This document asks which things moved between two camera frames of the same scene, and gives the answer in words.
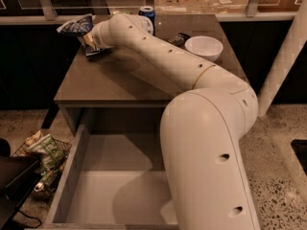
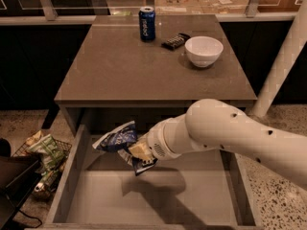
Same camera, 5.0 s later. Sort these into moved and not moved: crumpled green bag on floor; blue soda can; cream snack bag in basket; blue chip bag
Moved: blue chip bag
Not moved: cream snack bag in basket; crumpled green bag on floor; blue soda can
